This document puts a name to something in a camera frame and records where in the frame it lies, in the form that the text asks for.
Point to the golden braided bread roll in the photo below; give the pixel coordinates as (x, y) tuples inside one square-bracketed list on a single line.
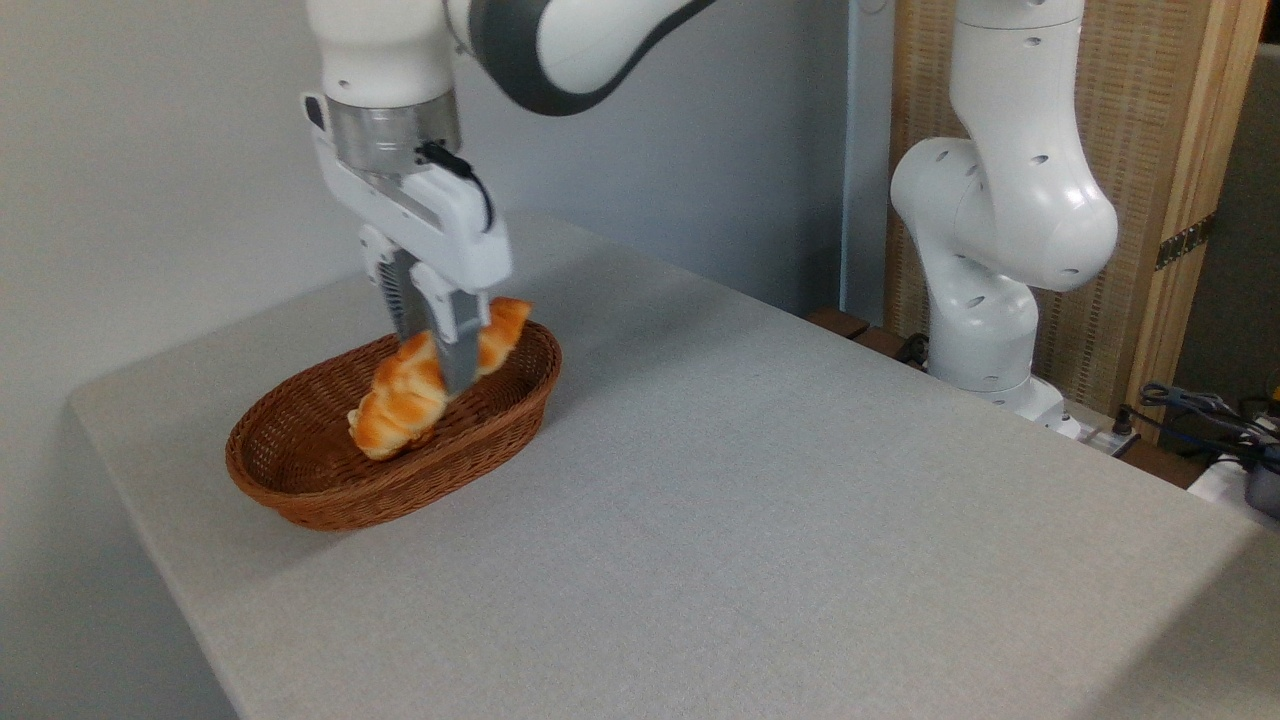
[(405, 400)]

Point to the wooden woven folding screen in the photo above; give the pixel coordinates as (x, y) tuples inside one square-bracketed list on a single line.
[(1140, 120)]

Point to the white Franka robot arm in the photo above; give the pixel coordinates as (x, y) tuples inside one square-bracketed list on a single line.
[(1010, 200)]

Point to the brown wicker oval basket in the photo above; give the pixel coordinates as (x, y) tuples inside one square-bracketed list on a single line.
[(300, 485)]

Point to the dark metal screen hinge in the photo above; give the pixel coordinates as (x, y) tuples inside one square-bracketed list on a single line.
[(1184, 241)]

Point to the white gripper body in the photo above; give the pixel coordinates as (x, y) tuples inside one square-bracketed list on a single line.
[(440, 235)]

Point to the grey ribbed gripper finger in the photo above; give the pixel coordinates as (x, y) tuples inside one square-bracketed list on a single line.
[(458, 345), (400, 295)]

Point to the light blue partition panel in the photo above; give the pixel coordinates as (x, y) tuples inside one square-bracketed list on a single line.
[(740, 190)]

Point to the dark brown wooden bench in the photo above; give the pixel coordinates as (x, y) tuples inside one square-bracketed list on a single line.
[(850, 328)]

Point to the grey box device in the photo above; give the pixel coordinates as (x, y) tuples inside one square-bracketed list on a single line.
[(1264, 492)]

